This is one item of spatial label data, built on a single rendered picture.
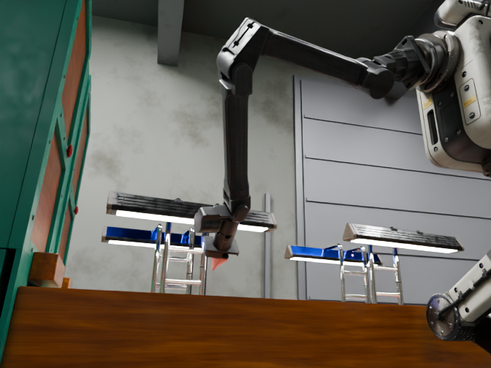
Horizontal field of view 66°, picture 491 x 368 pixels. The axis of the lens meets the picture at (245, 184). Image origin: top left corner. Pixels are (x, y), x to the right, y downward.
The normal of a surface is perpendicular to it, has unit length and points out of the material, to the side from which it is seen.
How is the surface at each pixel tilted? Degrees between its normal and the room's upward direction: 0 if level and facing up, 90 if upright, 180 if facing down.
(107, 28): 90
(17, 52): 90
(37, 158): 90
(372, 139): 90
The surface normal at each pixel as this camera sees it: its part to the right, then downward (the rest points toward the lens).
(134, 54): 0.22, -0.32
